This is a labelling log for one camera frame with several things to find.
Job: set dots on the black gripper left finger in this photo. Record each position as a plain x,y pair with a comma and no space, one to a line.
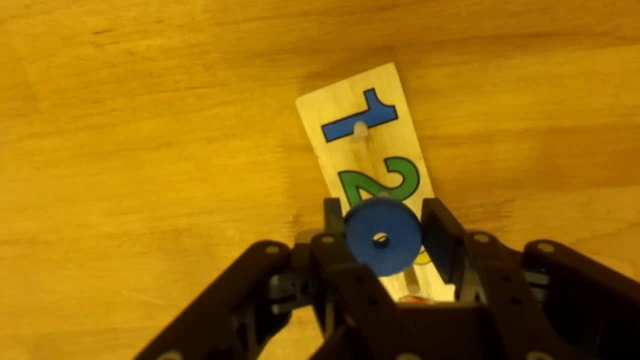
267,306

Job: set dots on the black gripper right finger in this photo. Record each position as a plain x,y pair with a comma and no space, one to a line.
533,301

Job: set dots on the wooden number peg stand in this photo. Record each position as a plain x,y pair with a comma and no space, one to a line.
333,110

